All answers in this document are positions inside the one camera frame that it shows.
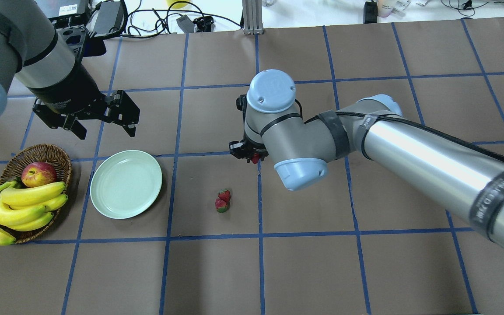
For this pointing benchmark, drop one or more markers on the light green plate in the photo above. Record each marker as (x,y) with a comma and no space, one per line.
(126,184)

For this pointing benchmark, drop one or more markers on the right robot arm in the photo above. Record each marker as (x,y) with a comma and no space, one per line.
(464,178)

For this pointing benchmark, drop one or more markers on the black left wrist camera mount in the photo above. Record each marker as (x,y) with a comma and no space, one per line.
(81,41)

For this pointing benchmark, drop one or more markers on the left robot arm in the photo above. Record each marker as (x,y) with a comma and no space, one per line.
(48,62)

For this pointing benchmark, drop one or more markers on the aluminium frame post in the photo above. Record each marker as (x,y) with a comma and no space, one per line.
(252,17)

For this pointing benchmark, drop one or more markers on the brown wicker basket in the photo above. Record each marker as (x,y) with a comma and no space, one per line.
(57,158)

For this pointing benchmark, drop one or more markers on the black power adapter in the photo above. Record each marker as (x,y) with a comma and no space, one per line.
(110,19)

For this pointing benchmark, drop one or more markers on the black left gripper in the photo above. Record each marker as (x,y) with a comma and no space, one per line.
(66,89)

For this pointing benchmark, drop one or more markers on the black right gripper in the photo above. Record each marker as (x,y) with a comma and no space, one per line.
(239,149)

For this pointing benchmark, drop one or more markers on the red apple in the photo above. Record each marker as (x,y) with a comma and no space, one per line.
(38,174)

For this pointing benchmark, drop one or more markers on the red strawberry of pair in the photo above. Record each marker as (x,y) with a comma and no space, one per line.
(222,206)
(224,195)

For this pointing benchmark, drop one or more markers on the yellow banana bunch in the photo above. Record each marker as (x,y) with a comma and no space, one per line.
(25,212)

